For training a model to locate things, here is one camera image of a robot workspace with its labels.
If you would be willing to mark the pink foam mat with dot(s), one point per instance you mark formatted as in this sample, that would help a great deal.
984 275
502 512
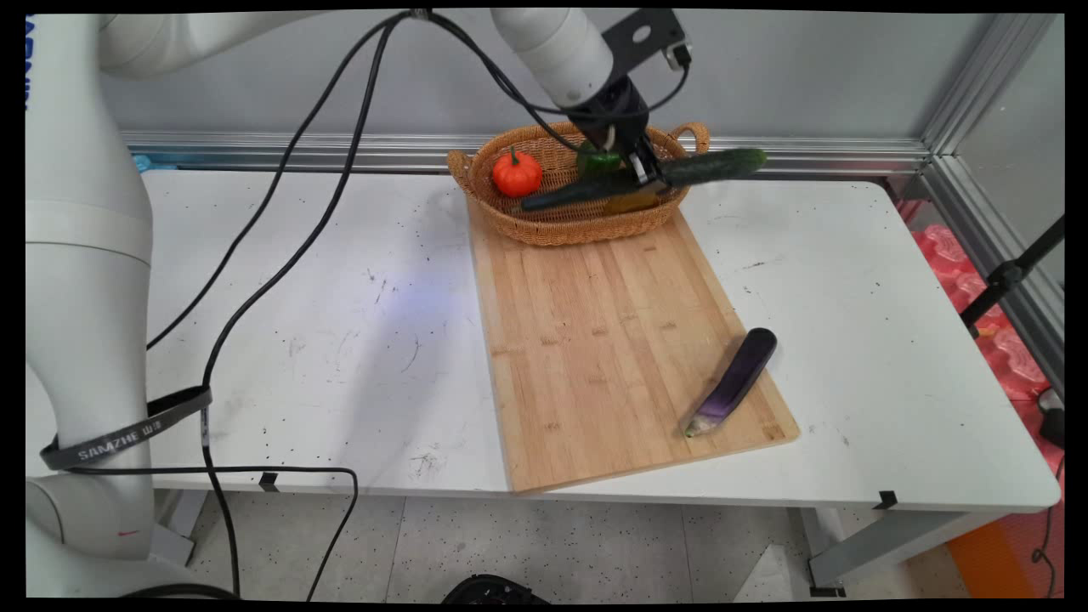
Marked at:
977 297

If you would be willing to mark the small black device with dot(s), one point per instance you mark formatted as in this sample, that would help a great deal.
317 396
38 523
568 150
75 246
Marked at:
1052 421

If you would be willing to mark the long dark green cucumber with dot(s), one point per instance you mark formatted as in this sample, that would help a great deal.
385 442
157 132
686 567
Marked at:
714 166

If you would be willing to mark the bamboo cutting board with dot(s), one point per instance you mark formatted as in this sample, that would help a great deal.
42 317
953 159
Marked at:
603 365

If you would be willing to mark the black tripod stand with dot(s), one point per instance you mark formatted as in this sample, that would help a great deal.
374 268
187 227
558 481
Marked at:
1007 276

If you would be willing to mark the green bell pepper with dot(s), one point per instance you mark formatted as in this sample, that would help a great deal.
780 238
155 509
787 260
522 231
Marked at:
597 159

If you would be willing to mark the woven wicker basket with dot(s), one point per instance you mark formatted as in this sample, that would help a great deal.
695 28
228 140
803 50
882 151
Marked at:
569 225

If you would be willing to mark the grey table leg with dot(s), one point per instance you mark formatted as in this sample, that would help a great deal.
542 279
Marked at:
884 540
180 527

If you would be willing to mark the black tape piece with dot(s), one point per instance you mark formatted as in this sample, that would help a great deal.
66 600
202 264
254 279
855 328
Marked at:
886 500
269 481

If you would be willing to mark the aluminium side rail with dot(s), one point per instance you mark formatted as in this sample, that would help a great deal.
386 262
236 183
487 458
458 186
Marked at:
994 246

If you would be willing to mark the yellow bell pepper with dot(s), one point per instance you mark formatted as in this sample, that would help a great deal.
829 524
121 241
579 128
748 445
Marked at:
631 203

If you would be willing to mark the aluminium frame rail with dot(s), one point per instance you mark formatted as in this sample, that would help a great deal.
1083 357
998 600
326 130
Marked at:
807 155

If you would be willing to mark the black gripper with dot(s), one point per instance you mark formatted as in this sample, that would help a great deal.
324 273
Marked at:
614 106

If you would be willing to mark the black round floor object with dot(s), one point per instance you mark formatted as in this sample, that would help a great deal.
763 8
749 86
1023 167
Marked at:
493 589

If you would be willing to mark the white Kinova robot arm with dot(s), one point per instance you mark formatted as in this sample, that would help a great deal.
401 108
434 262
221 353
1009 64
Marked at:
85 255

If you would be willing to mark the blue foam mat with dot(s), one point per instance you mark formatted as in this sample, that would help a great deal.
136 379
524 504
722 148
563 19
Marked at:
157 161

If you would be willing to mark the purple eggplant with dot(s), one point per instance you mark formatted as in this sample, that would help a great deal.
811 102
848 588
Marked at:
738 380

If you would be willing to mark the aluminium frame post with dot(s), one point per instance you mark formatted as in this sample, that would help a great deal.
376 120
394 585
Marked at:
986 81

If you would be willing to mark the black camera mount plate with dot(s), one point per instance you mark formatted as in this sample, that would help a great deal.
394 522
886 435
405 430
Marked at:
637 38

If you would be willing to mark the small orange pumpkin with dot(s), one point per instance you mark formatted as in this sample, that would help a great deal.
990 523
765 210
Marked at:
516 174

